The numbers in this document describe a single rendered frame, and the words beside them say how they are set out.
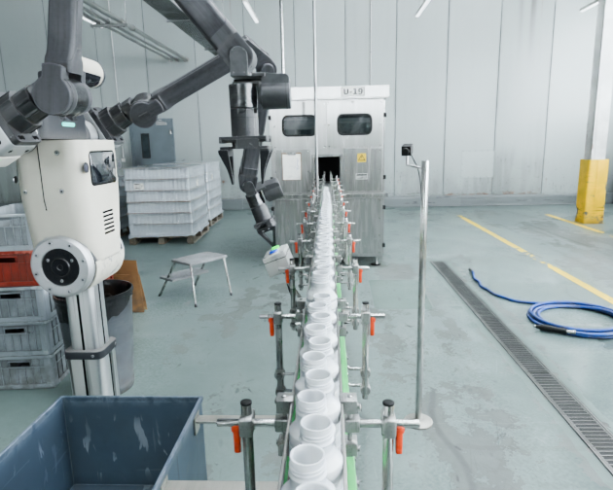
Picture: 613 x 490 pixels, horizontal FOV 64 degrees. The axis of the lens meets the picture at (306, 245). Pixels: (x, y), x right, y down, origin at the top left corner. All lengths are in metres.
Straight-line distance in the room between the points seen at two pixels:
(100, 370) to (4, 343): 2.14
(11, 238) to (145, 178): 4.63
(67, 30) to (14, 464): 0.83
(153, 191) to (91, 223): 6.48
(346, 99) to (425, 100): 5.83
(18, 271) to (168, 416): 2.38
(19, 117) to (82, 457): 0.74
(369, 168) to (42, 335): 3.85
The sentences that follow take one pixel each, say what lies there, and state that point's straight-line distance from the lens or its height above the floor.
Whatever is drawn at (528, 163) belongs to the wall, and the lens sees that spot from 12.16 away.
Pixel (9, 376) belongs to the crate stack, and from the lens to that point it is 3.67.
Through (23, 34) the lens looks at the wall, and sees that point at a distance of 13.39.
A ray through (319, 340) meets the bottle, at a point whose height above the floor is 1.16.
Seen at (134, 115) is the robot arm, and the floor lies 1.57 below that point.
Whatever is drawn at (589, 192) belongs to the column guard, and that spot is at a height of 0.54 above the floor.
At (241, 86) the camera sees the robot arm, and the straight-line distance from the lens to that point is 1.03.
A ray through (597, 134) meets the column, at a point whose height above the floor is 1.51.
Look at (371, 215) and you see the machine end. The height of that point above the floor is 0.62.
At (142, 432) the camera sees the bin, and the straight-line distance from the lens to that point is 1.20.
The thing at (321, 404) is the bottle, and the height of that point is 1.16.
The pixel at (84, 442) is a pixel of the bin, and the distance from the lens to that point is 1.26.
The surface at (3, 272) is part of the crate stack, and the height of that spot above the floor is 0.76.
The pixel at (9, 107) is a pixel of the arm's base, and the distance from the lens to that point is 1.18.
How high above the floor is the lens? 1.47
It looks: 12 degrees down
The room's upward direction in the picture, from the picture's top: 1 degrees counter-clockwise
